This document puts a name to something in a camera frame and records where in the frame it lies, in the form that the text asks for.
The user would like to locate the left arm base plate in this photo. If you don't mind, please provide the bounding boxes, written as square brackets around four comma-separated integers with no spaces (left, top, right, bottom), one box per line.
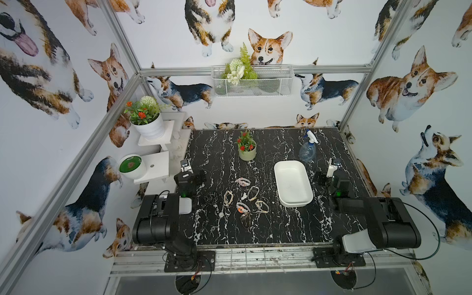
[164,251,216,273]

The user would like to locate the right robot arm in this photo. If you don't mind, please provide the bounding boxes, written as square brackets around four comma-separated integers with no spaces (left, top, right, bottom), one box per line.
[315,171,422,258]

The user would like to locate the pink white watch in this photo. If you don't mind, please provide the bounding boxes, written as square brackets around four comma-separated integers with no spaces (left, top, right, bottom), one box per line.
[235,177,251,187]

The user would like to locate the white storage box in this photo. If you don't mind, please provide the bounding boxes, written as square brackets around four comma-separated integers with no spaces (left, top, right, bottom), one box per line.
[274,161,313,208]

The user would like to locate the fern and white flowers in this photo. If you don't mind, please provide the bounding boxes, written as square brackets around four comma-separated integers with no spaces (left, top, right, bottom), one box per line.
[222,43,258,87]

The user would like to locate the white wire wall basket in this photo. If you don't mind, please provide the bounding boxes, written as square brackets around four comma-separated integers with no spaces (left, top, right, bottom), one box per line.
[211,65,295,97]

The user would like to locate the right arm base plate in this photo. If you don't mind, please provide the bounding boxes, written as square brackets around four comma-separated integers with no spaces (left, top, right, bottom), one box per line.
[311,247,366,268]

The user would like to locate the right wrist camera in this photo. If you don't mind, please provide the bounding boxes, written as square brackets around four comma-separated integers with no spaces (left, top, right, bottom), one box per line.
[326,158,342,178]

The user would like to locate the white stepped shelf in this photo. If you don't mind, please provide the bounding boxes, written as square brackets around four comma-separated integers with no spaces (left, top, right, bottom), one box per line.
[134,112,192,184]

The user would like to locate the orange white watch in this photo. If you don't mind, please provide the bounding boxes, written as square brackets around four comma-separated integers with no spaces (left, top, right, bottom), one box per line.
[236,202,251,214]

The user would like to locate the blue spray bottle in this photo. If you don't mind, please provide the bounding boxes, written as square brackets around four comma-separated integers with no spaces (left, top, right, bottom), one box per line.
[299,130,319,163]

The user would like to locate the small green pot red flowers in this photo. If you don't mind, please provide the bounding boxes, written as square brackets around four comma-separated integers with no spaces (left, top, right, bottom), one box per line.
[237,130,257,162]

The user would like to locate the large white pot plant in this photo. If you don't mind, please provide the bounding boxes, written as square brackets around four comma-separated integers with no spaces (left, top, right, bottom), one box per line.
[124,96,165,140]

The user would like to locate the white bowl green top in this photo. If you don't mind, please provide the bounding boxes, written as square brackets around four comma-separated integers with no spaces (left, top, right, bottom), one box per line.
[118,154,147,180]

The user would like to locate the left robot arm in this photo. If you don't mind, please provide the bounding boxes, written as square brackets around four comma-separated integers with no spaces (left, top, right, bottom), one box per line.
[132,170,206,272]

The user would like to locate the black watch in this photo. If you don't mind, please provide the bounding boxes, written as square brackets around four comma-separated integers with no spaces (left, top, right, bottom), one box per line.
[240,212,252,229]

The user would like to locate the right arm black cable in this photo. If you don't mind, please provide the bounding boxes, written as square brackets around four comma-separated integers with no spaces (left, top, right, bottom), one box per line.
[383,200,442,261]

